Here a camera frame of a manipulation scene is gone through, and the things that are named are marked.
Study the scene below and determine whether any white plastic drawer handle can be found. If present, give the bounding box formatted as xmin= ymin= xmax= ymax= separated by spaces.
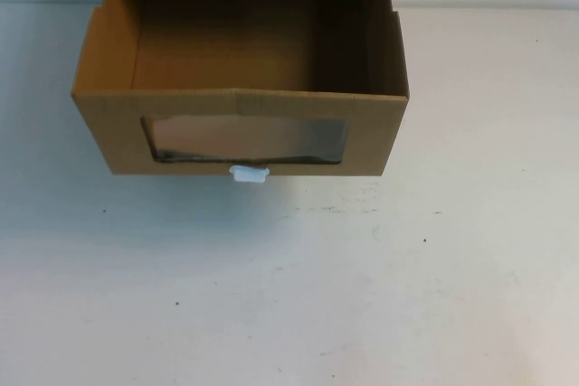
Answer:
xmin=229 ymin=165 xmax=271 ymax=186

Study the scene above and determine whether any cardboard drawer with bottom handle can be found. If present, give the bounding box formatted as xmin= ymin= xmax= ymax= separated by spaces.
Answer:
xmin=70 ymin=0 xmax=411 ymax=178

